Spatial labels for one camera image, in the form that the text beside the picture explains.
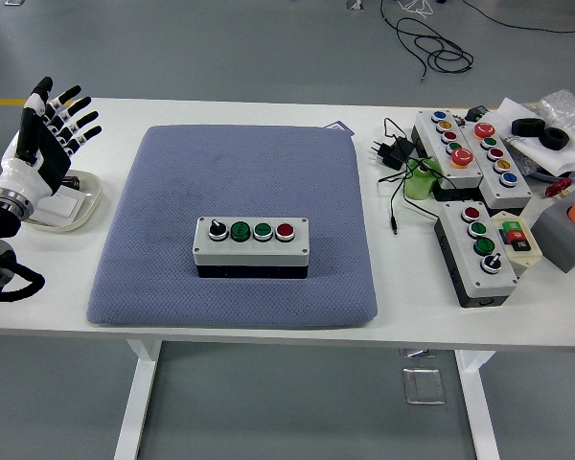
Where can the white and black robot left hand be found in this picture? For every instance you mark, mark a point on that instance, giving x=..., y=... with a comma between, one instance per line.
x=43, y=158

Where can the grey four-button control box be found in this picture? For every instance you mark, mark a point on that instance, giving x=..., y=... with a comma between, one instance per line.
x=465, y=254
x=249, y=254

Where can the grey five-button control box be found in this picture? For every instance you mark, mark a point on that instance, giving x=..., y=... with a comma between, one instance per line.
x=489, y=177
x=431, y=139

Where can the small dark red object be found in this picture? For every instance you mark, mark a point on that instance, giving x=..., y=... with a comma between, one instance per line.
x=72, y=183

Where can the cream oval tray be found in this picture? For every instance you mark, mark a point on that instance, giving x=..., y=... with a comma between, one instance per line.
x=88, y=201

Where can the blue-grey padded mat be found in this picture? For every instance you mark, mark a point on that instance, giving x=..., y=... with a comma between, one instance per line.
x=268, y=167

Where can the white table leg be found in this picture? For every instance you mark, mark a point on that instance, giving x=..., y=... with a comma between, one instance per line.
x=134, y=407
x=479, y=407

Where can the purple and white card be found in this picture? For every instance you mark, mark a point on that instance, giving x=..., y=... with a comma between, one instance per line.
x=340, y=127

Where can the black power adapter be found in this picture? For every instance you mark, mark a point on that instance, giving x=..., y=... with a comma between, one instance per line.
x=393, y=153

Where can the green cup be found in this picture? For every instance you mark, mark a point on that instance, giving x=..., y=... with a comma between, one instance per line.
x=417, y=184

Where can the small silver floor plate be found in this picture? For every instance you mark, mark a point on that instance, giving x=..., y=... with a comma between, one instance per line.
x=419, y=353

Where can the small black device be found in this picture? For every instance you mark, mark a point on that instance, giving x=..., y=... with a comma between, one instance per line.
x=474, y=115

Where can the silver floor socket plate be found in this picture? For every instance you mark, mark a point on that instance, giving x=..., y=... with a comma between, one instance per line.
x=424, y=385

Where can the white paper sheet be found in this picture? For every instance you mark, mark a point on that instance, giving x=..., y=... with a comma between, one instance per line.
x=556, y=158

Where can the red knob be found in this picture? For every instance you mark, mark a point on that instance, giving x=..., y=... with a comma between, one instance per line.
x=558, y=186

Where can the clear bubble wrap bag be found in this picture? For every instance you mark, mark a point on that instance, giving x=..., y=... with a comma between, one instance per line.
x=563, y=108

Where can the grey block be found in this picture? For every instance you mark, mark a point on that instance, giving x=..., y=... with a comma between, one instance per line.
x=560, y=239

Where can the white wall switch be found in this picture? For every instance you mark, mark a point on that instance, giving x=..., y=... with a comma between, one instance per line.
x=64, y=206

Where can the cream three-button switch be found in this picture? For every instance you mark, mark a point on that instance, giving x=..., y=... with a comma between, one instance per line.
x=515, y=237

